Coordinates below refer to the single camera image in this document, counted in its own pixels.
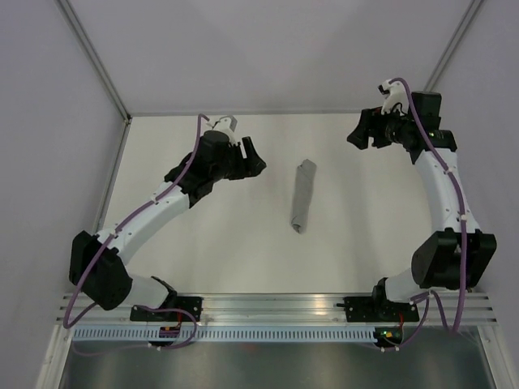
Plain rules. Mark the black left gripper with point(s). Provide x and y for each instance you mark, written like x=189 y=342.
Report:
x=250 y=167

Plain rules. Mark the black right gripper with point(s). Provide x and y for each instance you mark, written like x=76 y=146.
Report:
x=371 y=118

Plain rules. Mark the grey cloth napkin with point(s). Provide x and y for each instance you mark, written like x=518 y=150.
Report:
x=302 y=196

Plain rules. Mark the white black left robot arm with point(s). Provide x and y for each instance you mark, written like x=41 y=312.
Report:
x=99 y=261

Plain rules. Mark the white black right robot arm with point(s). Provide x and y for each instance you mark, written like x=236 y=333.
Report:
x=457 y=253

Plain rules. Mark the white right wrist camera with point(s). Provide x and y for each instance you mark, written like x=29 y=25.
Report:
x=395 y=97

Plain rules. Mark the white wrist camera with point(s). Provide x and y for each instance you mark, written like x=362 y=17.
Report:
x=226 y=125
x=395 y=97

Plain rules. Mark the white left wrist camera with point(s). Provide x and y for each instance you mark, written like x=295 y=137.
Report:
x=226 y=125

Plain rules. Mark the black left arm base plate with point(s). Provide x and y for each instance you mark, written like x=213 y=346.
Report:
x=179 y=308

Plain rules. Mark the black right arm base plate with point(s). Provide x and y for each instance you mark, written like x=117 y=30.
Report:
x=364 y=309

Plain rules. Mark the aluminium frame rail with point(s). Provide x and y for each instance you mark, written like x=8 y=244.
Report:
x=283 y=309

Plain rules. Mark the white slotted cable duct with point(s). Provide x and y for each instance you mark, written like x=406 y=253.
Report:
x=256 y=334

